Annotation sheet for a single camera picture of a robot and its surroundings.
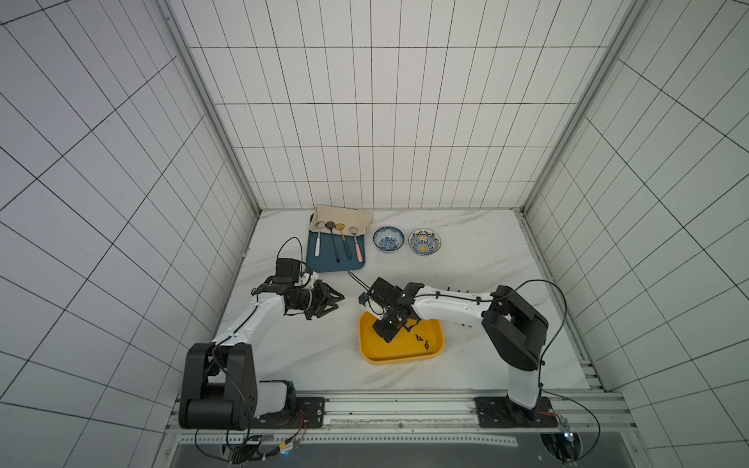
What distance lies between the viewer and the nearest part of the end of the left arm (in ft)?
2.31

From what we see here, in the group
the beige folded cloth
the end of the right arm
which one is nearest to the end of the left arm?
the end of the right arm

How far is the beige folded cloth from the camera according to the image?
116cm
